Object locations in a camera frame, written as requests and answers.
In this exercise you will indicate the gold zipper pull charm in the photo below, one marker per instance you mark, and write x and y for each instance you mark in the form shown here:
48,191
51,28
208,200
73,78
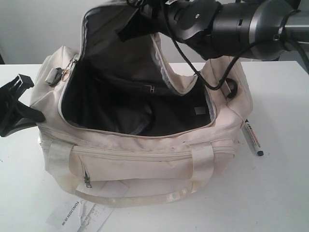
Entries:
66,74

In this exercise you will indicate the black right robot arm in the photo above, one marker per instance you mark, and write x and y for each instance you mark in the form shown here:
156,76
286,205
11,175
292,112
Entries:
258,29

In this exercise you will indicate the cream fabric duffel bag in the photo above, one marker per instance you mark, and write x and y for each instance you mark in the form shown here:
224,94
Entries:
125,129

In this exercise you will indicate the black and white marker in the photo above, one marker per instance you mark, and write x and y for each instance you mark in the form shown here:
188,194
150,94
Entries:
252,138

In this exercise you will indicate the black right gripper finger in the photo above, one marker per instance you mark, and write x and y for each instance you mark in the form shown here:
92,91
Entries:
138,25

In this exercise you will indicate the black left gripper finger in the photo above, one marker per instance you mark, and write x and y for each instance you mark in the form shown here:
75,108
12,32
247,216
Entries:
27,112
20,84

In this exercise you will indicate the white Tonlion paper tag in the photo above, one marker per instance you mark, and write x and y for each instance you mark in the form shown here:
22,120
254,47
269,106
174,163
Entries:
63,212

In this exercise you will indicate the small grey paper tag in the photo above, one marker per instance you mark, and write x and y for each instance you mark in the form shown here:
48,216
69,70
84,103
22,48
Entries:
92,216

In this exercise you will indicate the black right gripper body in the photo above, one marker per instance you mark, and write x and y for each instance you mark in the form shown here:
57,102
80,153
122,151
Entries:
155,11

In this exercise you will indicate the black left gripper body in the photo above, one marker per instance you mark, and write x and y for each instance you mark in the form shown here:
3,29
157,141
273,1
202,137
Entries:
8,116

